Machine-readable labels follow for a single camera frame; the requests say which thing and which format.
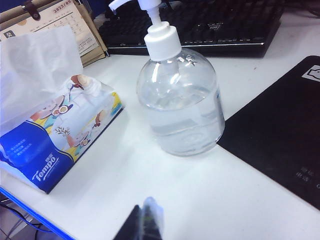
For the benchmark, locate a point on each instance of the paper desk calendar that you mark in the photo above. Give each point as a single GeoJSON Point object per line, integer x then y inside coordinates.
{"type": "Point", "coordinates": [86, 37]}

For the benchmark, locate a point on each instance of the black keyboard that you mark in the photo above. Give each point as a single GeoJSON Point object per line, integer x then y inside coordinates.
{"type": "Point", "coordinates": [225, 25]}

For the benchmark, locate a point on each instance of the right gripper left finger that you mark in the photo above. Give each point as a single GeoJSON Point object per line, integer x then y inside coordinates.
{"type": "Point", "coordinates": [132, 225]}

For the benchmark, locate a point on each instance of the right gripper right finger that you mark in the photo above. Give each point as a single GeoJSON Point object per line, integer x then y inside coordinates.
{"type": "Point", "coordinates": [152, 222]}

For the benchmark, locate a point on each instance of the white tissue sheet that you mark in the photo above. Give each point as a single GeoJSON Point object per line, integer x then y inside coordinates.
{"type": "Point", "coordinates": [37, 62]}

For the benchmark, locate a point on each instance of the black mouse pad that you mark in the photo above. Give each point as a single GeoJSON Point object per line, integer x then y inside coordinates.
{"type": "Point", "coordinates": [275, 125]}

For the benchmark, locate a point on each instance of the clear plastic cup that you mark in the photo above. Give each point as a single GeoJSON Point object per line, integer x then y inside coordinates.
{"type": "Point", "coordinates": [180, 112]}

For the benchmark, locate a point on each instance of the blue Tempo tissue pack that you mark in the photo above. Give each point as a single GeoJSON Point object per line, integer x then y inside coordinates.
{"type": "Point", "coordinates": [50, 155]}

